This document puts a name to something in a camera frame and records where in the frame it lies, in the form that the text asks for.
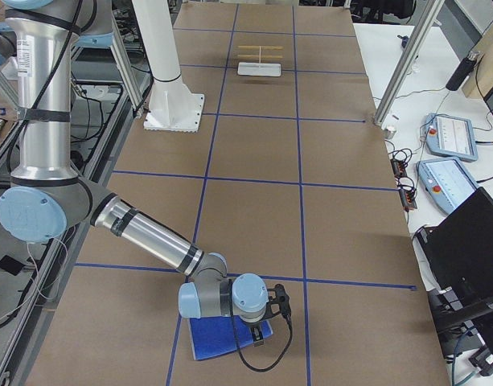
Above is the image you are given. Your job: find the black water bottle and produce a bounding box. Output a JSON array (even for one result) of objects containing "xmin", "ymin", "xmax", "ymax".
[{"xmin": 446, "ymin": 51, "xmax": 481, "ymax": 92}]

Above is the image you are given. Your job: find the teach pendant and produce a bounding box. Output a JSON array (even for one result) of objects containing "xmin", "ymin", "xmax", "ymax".
[
  {"xmin": 417, "ymin": 156, "xmax": 479, "ymax": 215},
  {"xmin": 423, "ymin": 113, "xmax": 479, "ymax": 162}
]

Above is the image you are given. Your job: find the far teach pendant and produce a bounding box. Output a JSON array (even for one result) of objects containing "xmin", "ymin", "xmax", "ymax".
[{"xmin": 423, "ymin": 113, "xmax": 479, "ymax": 162}]

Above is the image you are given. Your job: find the blue grey towel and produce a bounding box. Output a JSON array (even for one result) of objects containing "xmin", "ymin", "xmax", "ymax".
[{"xmin": 188, "ymin": 316, "xmax": 273, "ymax": 361}]

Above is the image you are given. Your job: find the black laptop computer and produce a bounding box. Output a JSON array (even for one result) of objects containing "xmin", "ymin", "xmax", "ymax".
[{"xmin": 414, "ymin": 187, "xmax": 493, "ymax": 308}]

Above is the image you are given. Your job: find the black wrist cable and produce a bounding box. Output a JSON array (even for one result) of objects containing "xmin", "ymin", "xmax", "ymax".
[{"xmin": 225, "ymin": 277, "xmax": 294, "ymax": 373}]

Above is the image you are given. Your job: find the near teach pendant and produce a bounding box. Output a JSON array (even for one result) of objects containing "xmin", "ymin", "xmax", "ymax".
[{"xmin": 417, "ymin": 156, "xmax": 479, "ymax": 215}]

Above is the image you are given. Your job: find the aluminium frame post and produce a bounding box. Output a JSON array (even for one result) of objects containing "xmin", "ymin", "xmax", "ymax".
[{"xmin": 373, "ymin": 0, "xmax": 445, "ymax": 126}]

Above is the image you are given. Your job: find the white wooden towel rack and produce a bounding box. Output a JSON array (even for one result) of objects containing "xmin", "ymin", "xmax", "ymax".
[{"xmin": 237, "ymin": 45, "xmax": 284, "ymax": 77}]

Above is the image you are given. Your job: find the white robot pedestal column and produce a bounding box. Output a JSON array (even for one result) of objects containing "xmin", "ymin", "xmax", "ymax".
[{"xmin": 133, "ymin": 0, "xmax": 205, "ymax": 133}]

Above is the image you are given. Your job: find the wooden board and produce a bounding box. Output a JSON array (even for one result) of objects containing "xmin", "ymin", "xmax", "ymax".
[{"xmin": 457, "ymin": 1, "xmax": 493, "ymax": 98}]

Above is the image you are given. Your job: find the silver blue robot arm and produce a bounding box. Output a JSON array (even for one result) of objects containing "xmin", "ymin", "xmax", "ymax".
[{"xmin": 0, "ymin": 1, "xmax": 271, "ymax": 344}]

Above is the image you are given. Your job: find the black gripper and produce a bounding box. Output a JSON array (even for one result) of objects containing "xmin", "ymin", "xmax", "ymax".
[{"xmin": 245, "ymin": 321, "xmax": 264, "ymax": 346}]

